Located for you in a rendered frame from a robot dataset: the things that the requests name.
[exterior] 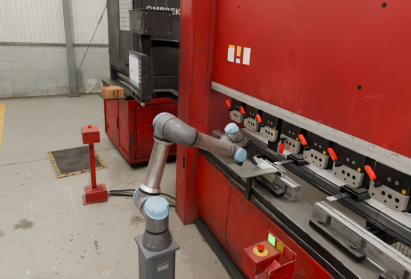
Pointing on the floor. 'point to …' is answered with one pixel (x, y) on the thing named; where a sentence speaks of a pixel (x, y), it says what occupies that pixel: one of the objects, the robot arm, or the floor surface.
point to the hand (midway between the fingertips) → (255, 165)
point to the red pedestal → (99, 194)
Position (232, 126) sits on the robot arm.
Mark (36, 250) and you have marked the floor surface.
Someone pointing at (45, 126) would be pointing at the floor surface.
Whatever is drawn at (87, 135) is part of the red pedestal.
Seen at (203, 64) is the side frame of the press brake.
